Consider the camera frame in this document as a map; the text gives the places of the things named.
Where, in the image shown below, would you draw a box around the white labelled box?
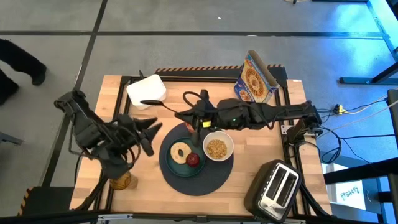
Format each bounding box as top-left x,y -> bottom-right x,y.
326,179 -> 368,211

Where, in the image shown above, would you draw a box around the round dark woven placemat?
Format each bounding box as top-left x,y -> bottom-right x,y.
159,122 -> 234,197

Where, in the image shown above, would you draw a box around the white square container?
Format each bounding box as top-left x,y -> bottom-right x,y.
126,73 -> 167,111

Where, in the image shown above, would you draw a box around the white ceramic bowl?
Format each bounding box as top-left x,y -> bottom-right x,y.
202,130 -> 234,162

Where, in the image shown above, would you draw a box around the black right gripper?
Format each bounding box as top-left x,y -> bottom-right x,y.
174,100 -> 222,131

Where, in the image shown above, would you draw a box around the red round fruit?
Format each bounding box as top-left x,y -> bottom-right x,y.
185,152 -> 201,167

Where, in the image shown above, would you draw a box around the honey oats cereal box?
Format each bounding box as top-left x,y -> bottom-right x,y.
233,49 -> 281,105

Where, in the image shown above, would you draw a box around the black bench stand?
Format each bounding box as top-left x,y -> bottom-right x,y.
338,0 -> 398,85

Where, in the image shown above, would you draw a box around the cereal flakes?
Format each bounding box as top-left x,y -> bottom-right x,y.
206,139 -> 228,159

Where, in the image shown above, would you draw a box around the plain bagel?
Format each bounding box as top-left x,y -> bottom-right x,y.
170,141 -> 192,165

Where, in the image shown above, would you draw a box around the black and chrome toaster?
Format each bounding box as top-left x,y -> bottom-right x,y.
243,159 -> 303,224

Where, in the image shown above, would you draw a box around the hazard striped panel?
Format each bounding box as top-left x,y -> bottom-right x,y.
154,64 -> 289,82

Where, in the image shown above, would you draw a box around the hazard striped corner plate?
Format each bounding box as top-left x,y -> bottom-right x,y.
17,185 -> 76,217

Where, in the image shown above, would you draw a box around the white cable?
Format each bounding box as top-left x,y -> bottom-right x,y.
323,93 -> 398,133

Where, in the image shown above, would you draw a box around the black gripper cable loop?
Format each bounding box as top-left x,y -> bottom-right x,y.
182,89 -> 213,110

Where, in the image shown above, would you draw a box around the glass of amber juice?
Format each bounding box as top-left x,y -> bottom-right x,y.
109,170 -> 139,192

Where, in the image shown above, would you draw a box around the black spoon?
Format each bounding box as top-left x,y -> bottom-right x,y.
140,99 -> 181,116

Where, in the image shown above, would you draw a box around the dark green plate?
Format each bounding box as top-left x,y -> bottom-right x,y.
164,136 -> 206,179

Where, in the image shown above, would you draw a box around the black table frame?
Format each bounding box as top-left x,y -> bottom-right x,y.
92,74 -> 331,219

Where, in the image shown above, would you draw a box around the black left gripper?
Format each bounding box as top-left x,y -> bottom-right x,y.
115,114 -> 164,147

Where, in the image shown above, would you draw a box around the person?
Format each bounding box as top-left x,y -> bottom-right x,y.
0,38 -> 48,106

